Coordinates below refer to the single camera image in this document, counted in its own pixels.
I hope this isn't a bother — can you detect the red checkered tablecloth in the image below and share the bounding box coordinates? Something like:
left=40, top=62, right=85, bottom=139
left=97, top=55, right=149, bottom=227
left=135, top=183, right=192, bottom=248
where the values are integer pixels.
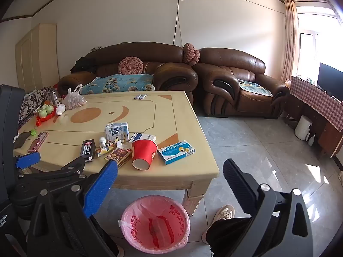
left=290, top=76, right=343, bottom=132

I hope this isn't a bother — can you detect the patterned dark white cloth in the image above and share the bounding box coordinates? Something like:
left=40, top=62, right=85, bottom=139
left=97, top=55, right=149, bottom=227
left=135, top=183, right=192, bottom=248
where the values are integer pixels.
left=18, top=87, right=53, bottom=129

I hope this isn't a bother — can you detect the white blue milk carton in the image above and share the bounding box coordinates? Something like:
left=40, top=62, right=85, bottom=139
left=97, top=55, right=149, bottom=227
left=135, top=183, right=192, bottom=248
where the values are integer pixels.
left=104, top=122, right=129, bottom=142

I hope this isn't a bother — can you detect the cream wardrobe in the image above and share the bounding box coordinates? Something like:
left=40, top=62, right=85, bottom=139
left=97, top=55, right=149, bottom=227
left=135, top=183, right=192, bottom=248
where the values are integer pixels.
left=15, top=23, right=60, bottom=91

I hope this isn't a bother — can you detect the black hanging cable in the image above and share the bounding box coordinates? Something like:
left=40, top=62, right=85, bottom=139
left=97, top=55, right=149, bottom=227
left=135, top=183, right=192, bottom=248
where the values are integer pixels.
left=173, top=0, right=192, bottom=46

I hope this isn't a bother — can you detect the yellow snack wrapper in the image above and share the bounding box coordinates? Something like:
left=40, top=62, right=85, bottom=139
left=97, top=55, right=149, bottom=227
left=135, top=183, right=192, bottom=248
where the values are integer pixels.
left=95, top=142, right=117, bottom=157

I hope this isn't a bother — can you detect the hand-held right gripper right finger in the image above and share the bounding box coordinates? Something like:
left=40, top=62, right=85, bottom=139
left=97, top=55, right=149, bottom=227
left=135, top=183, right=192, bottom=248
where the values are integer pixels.
left=223, top=158, right=314, bottom=257

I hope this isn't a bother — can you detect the red plastic tray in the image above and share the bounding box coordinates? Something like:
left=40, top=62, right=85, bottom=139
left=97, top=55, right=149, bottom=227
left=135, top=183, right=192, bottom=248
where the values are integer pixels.
left=35, top=110, right=58, bottom=126

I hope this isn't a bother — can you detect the person's beige shoe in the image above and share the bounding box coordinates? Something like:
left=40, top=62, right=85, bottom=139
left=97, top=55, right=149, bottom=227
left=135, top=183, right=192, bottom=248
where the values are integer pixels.
left=202, top=205, right=235, bottom=244

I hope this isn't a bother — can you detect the black television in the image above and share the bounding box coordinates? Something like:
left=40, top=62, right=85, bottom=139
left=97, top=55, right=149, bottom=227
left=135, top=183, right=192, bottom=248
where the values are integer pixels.
left=317, top=62, right=343, bottom=102

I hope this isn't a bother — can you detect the beige curtain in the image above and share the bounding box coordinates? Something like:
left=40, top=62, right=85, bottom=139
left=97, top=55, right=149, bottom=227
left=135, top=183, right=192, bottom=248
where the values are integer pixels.
left=280, top=0, right=300, bottom=83

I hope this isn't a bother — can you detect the phone in pink case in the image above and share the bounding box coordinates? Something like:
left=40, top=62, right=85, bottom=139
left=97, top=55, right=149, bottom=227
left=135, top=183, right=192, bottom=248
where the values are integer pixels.
left=27, top=131, right=49, bottom=153

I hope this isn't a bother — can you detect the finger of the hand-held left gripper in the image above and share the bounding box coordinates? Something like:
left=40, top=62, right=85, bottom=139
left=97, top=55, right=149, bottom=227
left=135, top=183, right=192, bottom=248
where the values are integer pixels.
left=15, top=152, right=41, bottom=170
left=15, top=156, right=86, bottom=193

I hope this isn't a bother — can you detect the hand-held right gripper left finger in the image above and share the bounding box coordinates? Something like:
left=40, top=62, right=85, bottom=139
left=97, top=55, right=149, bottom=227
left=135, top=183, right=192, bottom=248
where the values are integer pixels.
left=28, top=161, right=119, bottom=257

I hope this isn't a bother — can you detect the brown leather armchair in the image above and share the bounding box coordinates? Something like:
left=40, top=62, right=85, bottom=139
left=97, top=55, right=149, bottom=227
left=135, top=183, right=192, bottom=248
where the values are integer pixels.
left=193, top=47, right=290, bottom=120

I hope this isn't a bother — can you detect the red paper cup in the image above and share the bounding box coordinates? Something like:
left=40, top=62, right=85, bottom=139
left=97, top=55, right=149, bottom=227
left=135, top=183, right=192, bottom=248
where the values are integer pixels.
left=131, top=139, right=158, bottom=171

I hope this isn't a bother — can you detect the glass jar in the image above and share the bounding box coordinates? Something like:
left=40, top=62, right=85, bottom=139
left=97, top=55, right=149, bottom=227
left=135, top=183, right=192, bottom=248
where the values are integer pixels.
left=48, top=88, right=60, bottom=106

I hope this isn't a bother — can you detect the long brown leather sofa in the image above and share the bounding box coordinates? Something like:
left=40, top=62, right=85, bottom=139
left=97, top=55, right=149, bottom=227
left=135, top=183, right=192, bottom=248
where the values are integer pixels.
left=57, top=42, right=199, bottom=105

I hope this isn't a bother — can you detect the plastic bag of nuts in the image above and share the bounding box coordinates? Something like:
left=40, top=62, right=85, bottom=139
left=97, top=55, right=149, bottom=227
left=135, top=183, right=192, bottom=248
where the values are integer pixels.
left=62, top=84, right=87, bottom=110

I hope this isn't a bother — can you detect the white round appliance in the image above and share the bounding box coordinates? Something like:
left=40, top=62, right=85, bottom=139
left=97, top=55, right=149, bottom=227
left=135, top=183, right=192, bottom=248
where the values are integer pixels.
left=295, top=115, right=313, bottom=140

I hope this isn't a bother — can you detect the white blue flat box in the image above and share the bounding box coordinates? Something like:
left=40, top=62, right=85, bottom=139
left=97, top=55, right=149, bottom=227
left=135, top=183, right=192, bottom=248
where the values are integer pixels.
left=129, top=132, right=156, bottom=143

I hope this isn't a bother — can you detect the blue seat cloth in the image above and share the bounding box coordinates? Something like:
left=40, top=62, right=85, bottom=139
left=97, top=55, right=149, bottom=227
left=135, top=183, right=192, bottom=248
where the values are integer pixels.
left=237, top=80, right=273, bottom=97

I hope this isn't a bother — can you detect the dark clothing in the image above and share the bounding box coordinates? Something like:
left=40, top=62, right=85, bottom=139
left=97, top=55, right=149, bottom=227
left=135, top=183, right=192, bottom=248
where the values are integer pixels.
left=70, top=56, right=97, bottom=73

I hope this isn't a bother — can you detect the beige wooden coffee table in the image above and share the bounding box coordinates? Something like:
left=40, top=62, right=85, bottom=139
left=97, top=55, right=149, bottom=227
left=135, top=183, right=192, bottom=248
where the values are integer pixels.
left=13, top=90, right=220, bottom=216

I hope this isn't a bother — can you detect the blue medicine box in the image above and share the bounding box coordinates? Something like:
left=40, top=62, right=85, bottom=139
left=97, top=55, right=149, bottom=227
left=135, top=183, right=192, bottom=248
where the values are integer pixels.
left=157, top=140, right=196, bottom=165

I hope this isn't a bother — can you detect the black small box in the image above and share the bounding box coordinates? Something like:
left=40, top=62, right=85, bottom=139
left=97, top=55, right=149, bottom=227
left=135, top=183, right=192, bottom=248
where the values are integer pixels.
left=81, top=139, right=96, bottom=162

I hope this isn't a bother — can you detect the window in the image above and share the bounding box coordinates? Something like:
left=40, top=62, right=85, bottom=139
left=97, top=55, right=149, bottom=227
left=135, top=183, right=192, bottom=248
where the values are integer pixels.
left=296, top=0, right=343, bottom=78

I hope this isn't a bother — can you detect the black cloth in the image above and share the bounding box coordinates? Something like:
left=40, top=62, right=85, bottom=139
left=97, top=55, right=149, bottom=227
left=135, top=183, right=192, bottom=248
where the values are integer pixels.
left=13, top=131, right=32, bottom=150

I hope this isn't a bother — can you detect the blue floral blanket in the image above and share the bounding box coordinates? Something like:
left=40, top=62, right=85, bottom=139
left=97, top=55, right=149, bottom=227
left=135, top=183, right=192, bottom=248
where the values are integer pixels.
left=80, top=73, right=155, bottom=95

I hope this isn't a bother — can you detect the pink lined trash bin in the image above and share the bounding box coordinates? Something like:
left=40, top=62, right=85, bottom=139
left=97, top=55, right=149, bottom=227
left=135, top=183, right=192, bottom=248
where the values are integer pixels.
left=119, top=195, right=191, bottom=255

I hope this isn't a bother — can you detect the brown snack box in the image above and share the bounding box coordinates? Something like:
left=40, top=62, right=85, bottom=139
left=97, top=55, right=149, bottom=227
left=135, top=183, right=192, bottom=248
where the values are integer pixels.
left=104, top=147, right=133, bottom=169

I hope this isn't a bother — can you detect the person's leg in black pants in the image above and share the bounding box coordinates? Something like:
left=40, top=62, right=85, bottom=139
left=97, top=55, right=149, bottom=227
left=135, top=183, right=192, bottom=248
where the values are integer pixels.
left=206, top=217, right=258, bottom=257

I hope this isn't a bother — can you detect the brown wooden cabinet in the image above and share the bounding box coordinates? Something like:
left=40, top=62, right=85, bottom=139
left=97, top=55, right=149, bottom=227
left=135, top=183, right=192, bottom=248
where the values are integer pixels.
left=284, top=94, right=343, bottom=172

